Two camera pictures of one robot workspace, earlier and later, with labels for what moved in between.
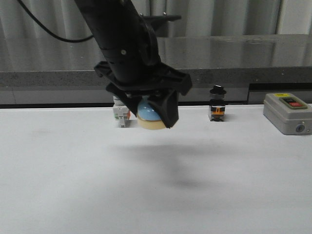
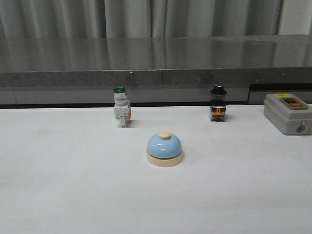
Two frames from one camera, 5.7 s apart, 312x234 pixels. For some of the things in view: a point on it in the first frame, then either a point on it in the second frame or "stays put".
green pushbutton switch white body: (121, 112) stays put
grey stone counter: (60, 70) stays put
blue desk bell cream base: (147, 118) -> (165, 150)
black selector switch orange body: (217, 100) stays put
